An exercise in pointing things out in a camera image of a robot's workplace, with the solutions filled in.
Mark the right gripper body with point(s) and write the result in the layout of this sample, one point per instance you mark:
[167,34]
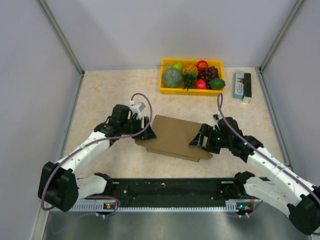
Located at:
[214,140]

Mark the brown cardboard box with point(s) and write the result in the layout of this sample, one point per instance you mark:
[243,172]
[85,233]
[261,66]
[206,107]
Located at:
[173,136]

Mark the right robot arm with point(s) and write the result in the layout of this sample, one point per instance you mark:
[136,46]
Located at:
[295,197]

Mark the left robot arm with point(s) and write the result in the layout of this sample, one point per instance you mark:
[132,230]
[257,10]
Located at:
[87,155]

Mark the red apple at front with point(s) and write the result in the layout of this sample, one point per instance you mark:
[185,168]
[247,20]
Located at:
[200,84]

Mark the red apple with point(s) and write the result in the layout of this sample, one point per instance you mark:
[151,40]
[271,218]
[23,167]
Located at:
[200,84]
[202,64]

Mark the dark green lime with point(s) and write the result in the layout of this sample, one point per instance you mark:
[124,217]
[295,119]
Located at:
[217,84]

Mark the white and black carton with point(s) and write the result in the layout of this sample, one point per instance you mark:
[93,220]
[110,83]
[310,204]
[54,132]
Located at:
[242,86]

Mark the green netted melon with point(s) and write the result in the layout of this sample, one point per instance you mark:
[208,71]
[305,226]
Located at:
[172,78]

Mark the dark purple grape bunch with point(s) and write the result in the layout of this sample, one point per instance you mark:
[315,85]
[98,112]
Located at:
[208,73]

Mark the orange pineapple with leaves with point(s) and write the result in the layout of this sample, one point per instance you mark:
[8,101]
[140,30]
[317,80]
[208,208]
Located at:
[189,76]

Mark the yellow plastic fruit bin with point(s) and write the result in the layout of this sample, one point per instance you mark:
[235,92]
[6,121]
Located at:
[179,90]

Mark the light green apple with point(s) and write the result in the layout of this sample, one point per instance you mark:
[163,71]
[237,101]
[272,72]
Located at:
[178,65]

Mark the red apple at back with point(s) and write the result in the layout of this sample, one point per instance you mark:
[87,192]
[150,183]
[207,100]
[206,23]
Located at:
[202,64]

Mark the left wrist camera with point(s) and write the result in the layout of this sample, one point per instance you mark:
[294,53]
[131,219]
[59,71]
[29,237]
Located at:
[137,108]

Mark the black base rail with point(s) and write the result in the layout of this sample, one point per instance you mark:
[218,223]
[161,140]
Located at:
[150,195]

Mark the right aluminium frame post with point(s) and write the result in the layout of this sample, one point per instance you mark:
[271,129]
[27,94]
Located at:
[298,6]

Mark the aluminium frame post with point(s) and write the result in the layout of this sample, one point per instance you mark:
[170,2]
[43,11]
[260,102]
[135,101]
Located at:
[60,36]
[298,6]

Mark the left aluminium frame post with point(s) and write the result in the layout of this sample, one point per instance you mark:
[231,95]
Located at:
[60,36]

